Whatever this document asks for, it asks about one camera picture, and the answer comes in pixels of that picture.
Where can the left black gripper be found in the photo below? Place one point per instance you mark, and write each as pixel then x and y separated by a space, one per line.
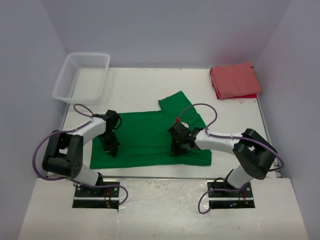
pixel 112 148

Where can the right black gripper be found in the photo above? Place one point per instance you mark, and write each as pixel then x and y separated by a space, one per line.
pixel 175 151

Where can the green t shirt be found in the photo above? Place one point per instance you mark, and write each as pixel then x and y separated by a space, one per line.
pixel 145 141

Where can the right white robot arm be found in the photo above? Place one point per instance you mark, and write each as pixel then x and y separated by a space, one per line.
pixel 254 154

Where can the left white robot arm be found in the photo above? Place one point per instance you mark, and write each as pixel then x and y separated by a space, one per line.
pixel 65 149

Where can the white plastic basket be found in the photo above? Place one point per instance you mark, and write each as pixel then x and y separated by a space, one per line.
pixel 82 78

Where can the folded pink t shirt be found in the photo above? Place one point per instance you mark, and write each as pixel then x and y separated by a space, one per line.
pixel 234 80

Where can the folded red t shirt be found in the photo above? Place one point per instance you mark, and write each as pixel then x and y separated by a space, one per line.
pixel 249 96

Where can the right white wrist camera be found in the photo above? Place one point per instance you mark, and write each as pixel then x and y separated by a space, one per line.
pixel 183 123

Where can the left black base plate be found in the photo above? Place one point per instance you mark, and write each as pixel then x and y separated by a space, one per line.
pixel 95 198

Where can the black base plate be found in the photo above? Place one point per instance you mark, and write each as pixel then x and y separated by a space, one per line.
pixel 243 199
pixel 95 198

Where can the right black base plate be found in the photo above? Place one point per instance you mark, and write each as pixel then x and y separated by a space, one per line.
pixel 243 199

